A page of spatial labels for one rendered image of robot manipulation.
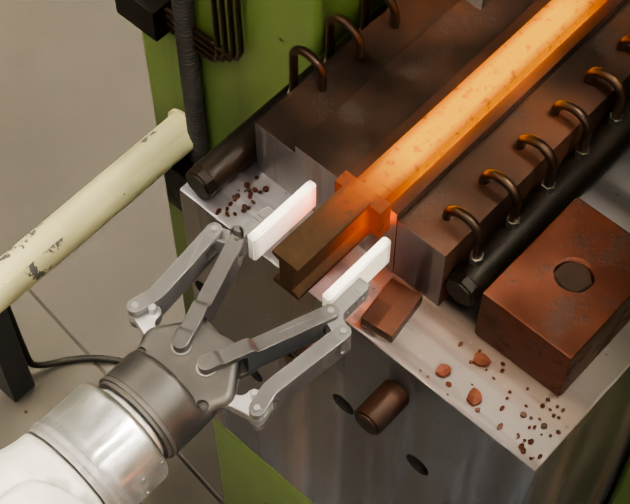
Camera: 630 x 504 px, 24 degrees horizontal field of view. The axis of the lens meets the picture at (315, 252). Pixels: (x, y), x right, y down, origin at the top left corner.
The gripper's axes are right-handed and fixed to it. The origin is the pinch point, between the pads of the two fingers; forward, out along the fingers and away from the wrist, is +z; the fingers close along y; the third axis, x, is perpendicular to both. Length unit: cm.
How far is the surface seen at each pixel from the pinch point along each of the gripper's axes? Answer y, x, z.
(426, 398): 11.4, -9.9, -0.6
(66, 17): -105, -99, 51
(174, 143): -36, -36, 15
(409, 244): 4.0, -2.1, 5.4
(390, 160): -0.7, 1.5, 8.4
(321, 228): 0.0, 2.5, -0.3
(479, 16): -5.7, -0.3, 25.7
